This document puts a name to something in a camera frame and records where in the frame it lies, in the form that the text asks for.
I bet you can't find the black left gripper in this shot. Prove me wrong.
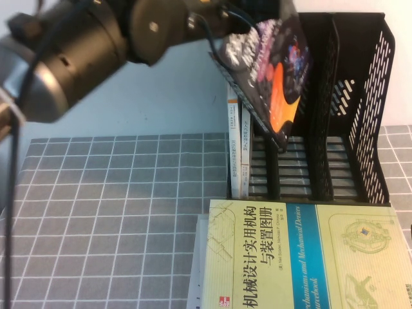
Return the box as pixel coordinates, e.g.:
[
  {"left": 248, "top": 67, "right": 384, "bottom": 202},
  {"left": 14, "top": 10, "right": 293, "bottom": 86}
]
[{"left": 188, "top": 0, "right": 283, "bottom": 39}]

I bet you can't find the white cable strap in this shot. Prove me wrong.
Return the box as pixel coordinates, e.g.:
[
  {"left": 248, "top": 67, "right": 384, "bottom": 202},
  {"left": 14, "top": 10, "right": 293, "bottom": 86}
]
[{"left": 0, "top": 87, "right": 27, "bottom": 126}]

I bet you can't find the dark mobile robot book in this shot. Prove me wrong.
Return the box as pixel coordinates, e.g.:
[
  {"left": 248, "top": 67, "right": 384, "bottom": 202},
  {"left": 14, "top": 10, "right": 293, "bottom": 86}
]
[{"left": 208, "top": 0, "right": 314, "bottom": 153}]

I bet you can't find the white book orange stripe spine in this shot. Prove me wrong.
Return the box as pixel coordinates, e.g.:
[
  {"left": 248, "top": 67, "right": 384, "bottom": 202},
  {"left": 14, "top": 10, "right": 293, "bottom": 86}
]
[{"left": 227, "top": 83, "right": 244, "bottom": 198}]

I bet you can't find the long black arm cable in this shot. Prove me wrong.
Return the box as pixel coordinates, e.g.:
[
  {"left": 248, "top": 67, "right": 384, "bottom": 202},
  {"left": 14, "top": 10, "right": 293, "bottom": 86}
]
[{"left": 2, "top": 0, "right": 94, "bottom": 309}]

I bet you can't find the grey checked tablecloth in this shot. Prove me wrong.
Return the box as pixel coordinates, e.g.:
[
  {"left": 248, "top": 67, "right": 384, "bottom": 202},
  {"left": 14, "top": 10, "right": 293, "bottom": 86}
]
[{"left": 0, "top": 124, "right": 412, "bottom": 309}]

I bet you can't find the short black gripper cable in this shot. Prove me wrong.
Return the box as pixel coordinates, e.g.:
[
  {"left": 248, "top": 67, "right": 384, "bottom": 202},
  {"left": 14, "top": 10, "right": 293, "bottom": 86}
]
[{"left": 189, "top": 9, "right": 232, "bottom": 65}]

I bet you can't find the black plastic book stand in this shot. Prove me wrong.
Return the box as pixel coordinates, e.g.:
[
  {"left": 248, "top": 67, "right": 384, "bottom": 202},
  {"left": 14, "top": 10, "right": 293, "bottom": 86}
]
[{"left": 227, "top": 12, "right": 396, "bottom": 209}]

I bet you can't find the thin white book dark logo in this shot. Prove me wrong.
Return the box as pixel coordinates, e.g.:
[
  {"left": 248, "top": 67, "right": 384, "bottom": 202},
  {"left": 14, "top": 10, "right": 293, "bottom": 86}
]
[{"left": 240, "top": 104, "right": 258, "bottom": 198}]

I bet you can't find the yellow-green mechanical design book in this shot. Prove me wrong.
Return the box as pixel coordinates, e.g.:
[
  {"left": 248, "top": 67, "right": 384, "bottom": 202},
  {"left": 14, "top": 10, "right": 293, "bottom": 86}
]
[{"left": 200, "top": 198, "right": 412, "bottom": 309}]

